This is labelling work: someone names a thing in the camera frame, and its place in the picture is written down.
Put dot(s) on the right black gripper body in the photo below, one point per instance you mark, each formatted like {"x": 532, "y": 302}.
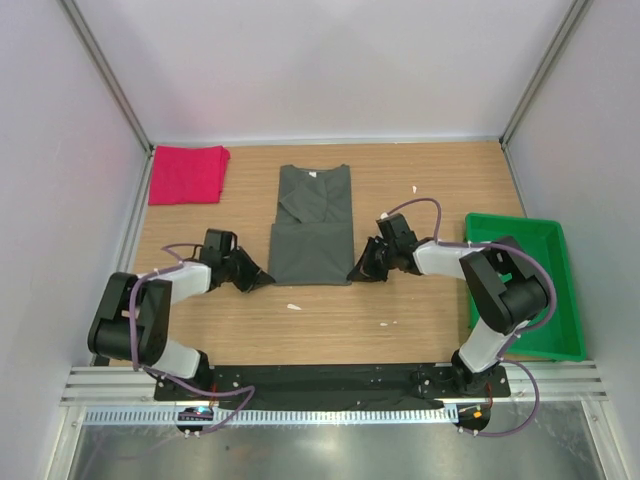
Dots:
{"x": 389, "y": 251}

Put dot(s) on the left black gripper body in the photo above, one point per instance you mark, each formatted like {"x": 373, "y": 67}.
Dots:
{"x": 230, "y": 264}

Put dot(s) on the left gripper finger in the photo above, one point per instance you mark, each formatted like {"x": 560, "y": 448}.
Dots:
{"x": 251, "y": 281}
{"x": 247, "y": 269}

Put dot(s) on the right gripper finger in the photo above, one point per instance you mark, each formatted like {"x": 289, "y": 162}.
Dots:
{"x": 373, "y": 249}
{"x": 371, "y": 270}

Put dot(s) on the grey t shirt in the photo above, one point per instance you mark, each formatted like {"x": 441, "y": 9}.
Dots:
{"x": 311, "y": 238}

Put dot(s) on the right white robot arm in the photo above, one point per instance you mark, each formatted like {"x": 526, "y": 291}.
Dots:
{"x": 508, "y": 287}

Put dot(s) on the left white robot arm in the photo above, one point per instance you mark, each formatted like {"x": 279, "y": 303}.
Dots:
{"x": 132, "y": 319}

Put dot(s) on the folded pink t shirt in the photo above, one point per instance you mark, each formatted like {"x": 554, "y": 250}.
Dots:
{"x": 188, "y": 175}

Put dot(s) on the green plastic tray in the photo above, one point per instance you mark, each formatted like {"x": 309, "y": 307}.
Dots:
{"x": 562, "y": 338}

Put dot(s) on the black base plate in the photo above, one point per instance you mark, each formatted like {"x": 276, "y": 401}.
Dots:
{"x": 365, "y": 387}

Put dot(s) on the white slotted cable duct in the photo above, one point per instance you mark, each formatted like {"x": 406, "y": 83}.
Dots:
{"x": 199, "y": 416}

